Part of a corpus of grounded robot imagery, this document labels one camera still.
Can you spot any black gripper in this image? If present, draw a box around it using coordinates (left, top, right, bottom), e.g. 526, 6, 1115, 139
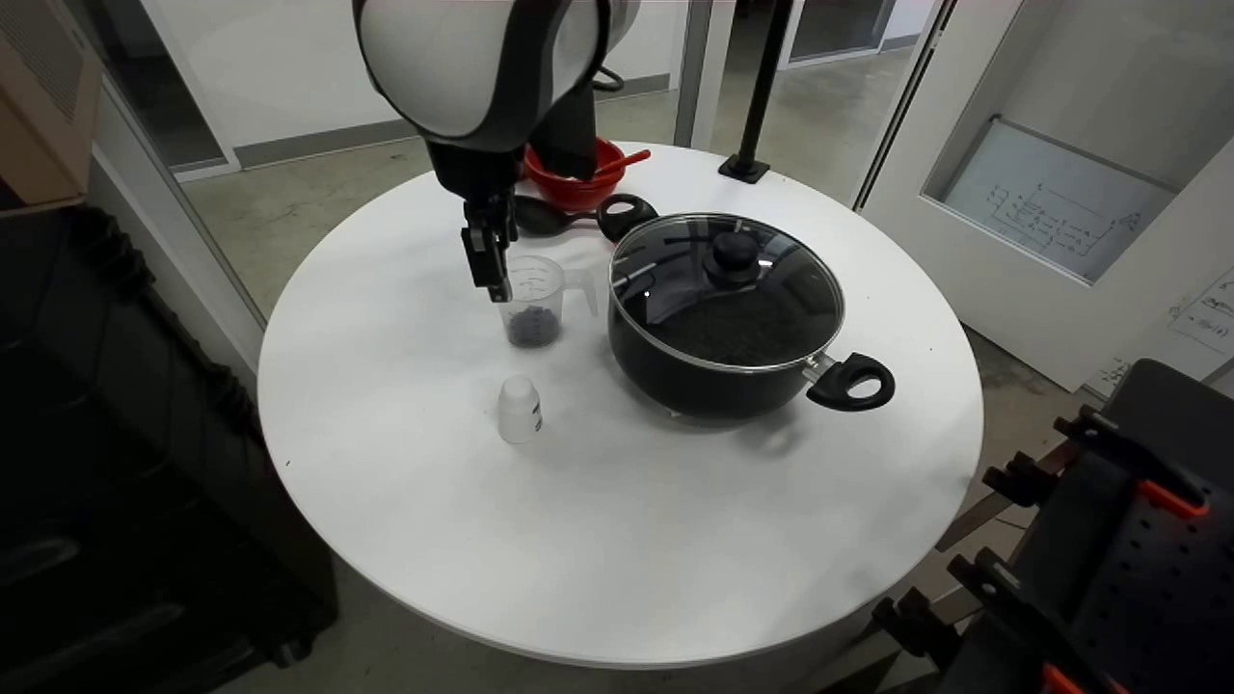
427, 141, 519, 304

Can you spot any red plastic bowl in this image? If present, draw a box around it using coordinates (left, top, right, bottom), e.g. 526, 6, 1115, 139
519, 139, 646, 213

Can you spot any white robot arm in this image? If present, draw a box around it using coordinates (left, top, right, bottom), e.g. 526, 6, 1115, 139
350, 0, 639, 304

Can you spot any black serving spoon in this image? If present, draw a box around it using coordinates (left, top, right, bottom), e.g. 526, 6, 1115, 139
511, 194, 656, 241

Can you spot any glass pot lid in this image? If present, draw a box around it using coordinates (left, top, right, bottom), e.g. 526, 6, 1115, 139
611, 213, 843, 366

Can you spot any round white table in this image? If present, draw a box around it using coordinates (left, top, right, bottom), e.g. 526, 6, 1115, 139
258, 148, 983, 669

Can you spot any black camera stand pole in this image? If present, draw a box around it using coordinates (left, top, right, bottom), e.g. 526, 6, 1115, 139
720, 0, 795, 185

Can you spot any small white plastic bottle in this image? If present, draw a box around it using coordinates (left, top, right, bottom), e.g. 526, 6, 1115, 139
497, 376, 542, 448

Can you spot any black perforated robot cart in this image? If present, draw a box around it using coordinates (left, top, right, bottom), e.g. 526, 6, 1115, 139
876, 360, 1234, 694

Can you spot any black cooking pot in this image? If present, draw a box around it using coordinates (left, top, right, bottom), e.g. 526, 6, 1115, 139
596, 194, 897, 419

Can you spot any white whiteboard panel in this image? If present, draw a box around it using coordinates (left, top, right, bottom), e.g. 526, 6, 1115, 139
855, 0, 1234, 390

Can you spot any clear plastic measuring cup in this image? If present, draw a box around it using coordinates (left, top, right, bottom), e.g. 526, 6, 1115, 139
499, 253, 565, 349

